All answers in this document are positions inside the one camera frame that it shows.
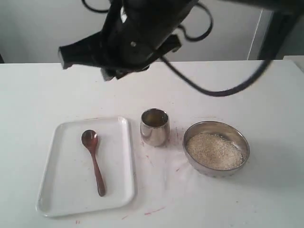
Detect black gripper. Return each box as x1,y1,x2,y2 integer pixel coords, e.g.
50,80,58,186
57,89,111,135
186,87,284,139
58,0,197,81

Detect white cabinet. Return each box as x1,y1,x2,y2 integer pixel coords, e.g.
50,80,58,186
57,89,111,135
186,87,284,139
0,0,272,63

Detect white rectangular plastic tray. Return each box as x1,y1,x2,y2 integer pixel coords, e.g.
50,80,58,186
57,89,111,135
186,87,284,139
36,117,135,217

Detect beige grains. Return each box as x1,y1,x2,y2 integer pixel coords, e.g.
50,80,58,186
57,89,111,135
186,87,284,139
186,133,243,170

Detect steel cup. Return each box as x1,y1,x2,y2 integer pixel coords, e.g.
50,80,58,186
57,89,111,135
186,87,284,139
140,108,170,147

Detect dark vertical post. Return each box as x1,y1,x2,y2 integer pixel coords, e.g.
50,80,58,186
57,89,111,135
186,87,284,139
257,12,301,60

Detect brown wooden spoon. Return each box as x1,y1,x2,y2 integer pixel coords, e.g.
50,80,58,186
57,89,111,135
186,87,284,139
81,130,106,197

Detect steel bowl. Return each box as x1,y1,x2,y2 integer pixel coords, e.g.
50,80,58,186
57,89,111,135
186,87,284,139
183,121,250,178

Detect black cable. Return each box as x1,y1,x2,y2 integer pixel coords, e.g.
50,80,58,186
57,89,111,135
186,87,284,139
82,0,274,98

